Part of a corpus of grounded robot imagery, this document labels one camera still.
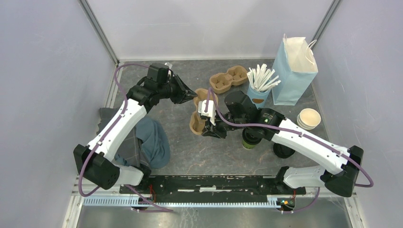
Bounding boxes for blue cloth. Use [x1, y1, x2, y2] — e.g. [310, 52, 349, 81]
[115, 117, 171, 169]

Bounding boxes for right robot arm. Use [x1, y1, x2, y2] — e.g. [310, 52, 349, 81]
[194, 91, 364, 197]

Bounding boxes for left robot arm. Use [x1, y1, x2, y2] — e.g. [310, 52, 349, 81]
[73, 63, 197, 197]

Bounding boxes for light blue paper bag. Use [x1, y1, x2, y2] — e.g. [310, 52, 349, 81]
[271, 34, 318, 105]

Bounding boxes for brown cardboard cup carrier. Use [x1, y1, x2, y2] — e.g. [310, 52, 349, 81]
[209, 66, 248, 94]

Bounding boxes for blue straw holder cup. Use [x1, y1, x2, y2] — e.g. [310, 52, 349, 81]
[247, 84, 271, 108]

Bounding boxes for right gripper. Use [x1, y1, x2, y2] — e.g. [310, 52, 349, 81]
[201, 110, 248, 139]

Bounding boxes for stack of black lids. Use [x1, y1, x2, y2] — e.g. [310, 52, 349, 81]
[273, 143, 295, 159]

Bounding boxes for white wrapped straws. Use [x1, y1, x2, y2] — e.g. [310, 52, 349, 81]
[247, 64, 281, 93]

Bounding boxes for grey checked cloth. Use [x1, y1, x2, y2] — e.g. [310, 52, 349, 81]
[97, 108, 150, 168]

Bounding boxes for stack of green paper cups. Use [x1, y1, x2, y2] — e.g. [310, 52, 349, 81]
[297, 108, 322, 130]

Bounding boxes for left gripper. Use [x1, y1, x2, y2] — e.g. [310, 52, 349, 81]
[158, 75, 198, 105]

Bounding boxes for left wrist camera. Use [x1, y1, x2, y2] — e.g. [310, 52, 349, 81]
[164, 62, 174, 76]

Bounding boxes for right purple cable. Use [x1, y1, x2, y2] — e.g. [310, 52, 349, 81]
[204, 86, 374, 215]

